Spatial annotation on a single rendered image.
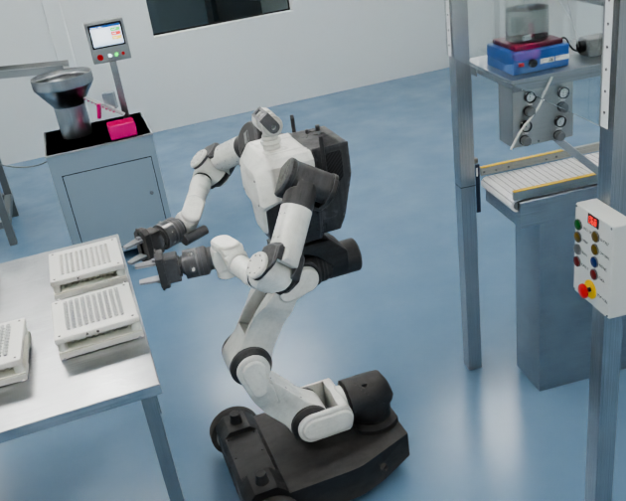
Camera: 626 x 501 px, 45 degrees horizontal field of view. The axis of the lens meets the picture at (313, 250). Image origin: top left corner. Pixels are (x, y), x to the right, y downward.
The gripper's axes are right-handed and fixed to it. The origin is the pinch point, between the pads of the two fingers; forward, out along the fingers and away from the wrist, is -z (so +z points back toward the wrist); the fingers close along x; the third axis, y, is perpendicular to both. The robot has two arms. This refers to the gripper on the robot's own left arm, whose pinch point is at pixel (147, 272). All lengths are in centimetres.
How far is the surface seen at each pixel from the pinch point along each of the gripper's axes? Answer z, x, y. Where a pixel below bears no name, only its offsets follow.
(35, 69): -69, -9, 318
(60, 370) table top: -29.1, 17.5, -14.2
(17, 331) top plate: -41.0, 10.2, 0.7
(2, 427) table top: -42, 17, -36
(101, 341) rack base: -17.0, 15.1, -7.5
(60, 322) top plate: -28.5, 10.3, 0.6
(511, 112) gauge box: 124, -19, 20
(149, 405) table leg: -5.5, 24.7, -30.5
